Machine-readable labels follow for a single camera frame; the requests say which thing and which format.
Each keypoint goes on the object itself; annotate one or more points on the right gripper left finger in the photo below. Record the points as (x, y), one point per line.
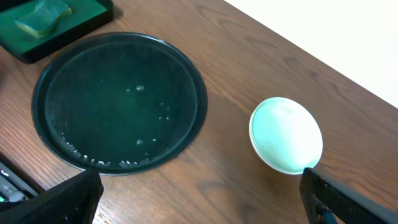
(73, 201)

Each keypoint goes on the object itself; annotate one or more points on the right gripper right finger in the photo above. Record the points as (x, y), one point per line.
(326, 200)

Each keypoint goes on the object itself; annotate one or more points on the pale green plate front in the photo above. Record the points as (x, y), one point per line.
(285, 135)

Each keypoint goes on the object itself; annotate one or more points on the green yellow sponge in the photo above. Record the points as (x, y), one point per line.
(44, 18)

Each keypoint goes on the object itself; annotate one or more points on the round black tray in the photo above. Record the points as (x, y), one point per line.
(120, 102)

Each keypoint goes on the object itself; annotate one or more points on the black rectangular tray green water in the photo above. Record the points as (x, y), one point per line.
(86, 16)

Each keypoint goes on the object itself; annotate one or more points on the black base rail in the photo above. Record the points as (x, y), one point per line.
(16, 185)

